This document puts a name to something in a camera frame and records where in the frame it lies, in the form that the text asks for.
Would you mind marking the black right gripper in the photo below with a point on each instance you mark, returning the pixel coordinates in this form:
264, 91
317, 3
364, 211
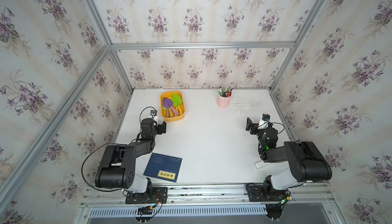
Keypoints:
251, 126

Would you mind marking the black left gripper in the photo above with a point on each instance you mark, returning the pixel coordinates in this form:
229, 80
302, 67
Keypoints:
162, 127

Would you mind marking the yellow plastic storage box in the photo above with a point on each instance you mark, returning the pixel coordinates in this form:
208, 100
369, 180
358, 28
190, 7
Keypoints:
166, 113

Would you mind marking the purple shovel pink handle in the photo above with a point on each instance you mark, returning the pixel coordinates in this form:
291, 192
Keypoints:
168, 103

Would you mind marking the green shovel yellow handle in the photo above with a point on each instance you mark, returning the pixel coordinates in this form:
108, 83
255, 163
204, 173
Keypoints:
177, 100

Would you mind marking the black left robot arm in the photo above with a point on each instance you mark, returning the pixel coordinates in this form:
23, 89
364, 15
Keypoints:
117, 169

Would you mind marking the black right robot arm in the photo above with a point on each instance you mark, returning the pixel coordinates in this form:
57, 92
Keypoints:
305, 162

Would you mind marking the white flat paddle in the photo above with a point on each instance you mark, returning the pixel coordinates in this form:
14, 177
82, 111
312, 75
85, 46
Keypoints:
260, 164

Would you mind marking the blue notebook yellow label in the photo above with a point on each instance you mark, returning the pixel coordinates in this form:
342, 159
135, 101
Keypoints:
163, 167

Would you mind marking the pink pen cup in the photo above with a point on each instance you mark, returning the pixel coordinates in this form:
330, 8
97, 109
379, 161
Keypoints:
223, 102

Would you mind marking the pens in cup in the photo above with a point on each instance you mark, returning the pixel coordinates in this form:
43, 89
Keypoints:
225, 92

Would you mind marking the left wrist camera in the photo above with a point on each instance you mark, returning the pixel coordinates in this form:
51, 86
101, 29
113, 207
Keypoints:
153, 115

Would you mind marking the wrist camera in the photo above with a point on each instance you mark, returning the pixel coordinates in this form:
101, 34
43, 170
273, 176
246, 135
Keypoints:
264, 120
153, 115

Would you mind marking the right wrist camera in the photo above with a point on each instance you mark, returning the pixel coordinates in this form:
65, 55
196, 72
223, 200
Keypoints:
264, 120

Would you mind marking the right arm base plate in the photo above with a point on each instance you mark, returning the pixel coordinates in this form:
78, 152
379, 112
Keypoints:
260, 193

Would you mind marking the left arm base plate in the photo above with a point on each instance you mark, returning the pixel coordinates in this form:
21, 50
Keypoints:
157, 195

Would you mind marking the white slotted cable duct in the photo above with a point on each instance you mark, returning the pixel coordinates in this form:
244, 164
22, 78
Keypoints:
182, 211

